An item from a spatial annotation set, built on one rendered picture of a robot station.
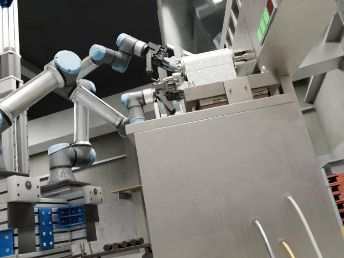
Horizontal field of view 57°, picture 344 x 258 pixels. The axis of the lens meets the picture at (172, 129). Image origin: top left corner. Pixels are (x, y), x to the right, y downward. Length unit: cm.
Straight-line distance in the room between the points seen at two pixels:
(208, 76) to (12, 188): 98
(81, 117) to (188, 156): 93
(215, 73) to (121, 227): 888
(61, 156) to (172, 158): 81
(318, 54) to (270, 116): 517
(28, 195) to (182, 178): 57
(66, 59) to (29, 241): 75
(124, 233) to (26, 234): 887
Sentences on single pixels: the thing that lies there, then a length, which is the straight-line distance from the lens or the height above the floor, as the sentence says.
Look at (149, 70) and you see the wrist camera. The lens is 162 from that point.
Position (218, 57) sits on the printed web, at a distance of 162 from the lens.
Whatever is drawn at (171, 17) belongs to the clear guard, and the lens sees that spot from 240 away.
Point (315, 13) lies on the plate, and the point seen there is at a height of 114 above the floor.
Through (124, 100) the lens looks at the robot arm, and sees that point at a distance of 151.
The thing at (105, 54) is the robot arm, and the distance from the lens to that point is 164.
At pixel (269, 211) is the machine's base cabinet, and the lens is 118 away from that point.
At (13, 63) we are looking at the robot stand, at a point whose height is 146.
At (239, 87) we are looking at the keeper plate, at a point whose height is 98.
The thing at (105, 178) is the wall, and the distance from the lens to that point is 1050.
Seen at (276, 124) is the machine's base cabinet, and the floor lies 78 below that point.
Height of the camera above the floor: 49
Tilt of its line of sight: 17 degrees up
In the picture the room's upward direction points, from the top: 11 degrees counter-clockwise
